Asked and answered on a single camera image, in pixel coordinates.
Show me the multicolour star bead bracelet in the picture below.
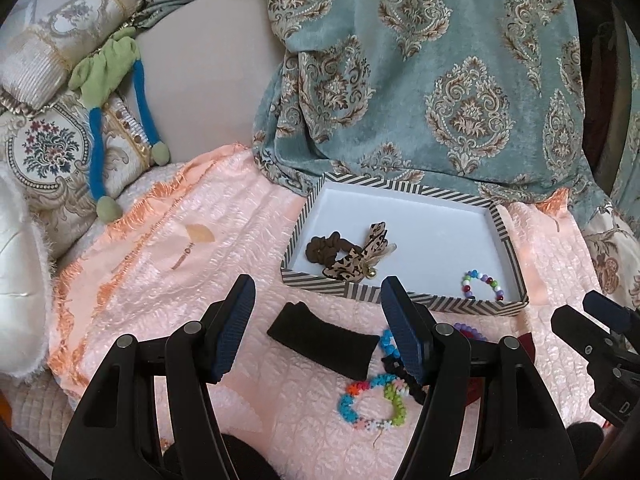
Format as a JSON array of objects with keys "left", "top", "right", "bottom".
[{"left": 336, "top": 372, "right": 409, "bottom": 432}]

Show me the striped white tray box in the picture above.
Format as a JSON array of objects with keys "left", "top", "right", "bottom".
[{"left": 280, "top": 174, "right": 529, "bottom": 316}]

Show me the leopard print hair bow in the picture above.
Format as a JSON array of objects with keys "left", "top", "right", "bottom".
[{"left": 322, "top": 222, "right": 397, "bottom": 283}]

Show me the pink textured blanket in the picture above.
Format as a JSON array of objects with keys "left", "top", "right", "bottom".
[{"left": 46, "top": 142, "right": 609, "bottom": 480}]

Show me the embroidered cream cushion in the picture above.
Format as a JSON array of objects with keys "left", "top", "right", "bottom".
[{"left": 1, "top": 91, "right": 152, "bottom": 259}]

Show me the round multicolour bead bracelet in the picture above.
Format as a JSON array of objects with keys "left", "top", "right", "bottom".
[{"left": 460, "top": 268, "right": 507, "bottom": 302}]

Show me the brown scrunchie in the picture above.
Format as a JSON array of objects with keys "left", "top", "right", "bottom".
[{"left": 305, "top": 231, "right": 361, "bottom": 266}]

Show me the cylindrical brocade bolster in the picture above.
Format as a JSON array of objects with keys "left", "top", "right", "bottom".
[{"left": 1, "top": 0, "right": 143, "bottom": 115}]

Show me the teal damask patterned fabric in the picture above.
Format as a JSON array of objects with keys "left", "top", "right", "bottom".
[{"left": 89, "top": 0, "right": 640, "bottom": 216}]

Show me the red velvet hair bow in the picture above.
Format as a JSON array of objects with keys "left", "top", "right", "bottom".
[{"left": 462, "top": 330, "right": 536, "bottom": 405}]

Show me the green blue plush toy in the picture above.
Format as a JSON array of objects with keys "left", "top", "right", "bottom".
[{"left": 67, "top": 27, "right": 173, "bottom": 224}]

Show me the white fluffy pillow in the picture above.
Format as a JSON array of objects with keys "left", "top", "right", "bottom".
[{"left": 0, "top": 162, "right": 52, "bottom": 379}]

